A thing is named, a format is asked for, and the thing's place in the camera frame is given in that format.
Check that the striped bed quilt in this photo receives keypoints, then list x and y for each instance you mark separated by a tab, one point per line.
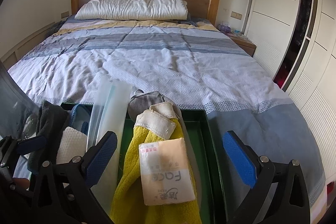
193	64

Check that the beige tissue pack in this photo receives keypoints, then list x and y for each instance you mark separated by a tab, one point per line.
165	175

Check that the left wall switch plate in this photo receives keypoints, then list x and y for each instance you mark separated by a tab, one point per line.
64	14

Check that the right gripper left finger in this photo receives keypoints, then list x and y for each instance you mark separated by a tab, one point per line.
89	169

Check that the wall switch plate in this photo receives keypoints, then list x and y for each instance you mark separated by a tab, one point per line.
64	14
236	15

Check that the dark clothes pile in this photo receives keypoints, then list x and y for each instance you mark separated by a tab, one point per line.
55	28

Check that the translucent plastic sleeve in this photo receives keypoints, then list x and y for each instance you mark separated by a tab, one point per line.
108	114

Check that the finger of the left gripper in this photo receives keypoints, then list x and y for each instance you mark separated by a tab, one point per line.
27	146
9	153

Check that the white pillow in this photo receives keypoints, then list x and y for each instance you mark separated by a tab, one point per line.
133	10

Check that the white cloth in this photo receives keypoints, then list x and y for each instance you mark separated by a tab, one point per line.
73	143

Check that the red object by wardrobe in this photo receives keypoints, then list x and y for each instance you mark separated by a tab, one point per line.
330	187

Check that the right wall switch plate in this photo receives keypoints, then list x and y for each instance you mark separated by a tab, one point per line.
236	15

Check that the smoky glass pitcher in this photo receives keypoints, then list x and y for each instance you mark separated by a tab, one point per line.
18	112

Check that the person's left hand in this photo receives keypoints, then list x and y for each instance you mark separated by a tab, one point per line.
21	183

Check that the dark green tray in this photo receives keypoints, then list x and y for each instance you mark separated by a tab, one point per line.
213	208

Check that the white sliding wardrobe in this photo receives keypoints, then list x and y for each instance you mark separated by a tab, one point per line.
295	44

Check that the yellow textured towel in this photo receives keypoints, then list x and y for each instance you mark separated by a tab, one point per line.
128	205

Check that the right wooden nightstand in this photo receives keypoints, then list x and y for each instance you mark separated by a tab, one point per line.
245	44

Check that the purple items on nightstand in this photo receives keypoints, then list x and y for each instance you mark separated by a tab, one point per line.
225	28

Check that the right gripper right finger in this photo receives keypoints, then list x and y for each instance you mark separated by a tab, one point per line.
290	202

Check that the grey cloth face mask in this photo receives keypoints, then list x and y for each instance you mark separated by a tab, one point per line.
154	111

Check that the dark teal fluffy towel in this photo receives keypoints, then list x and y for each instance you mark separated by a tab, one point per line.
52	121

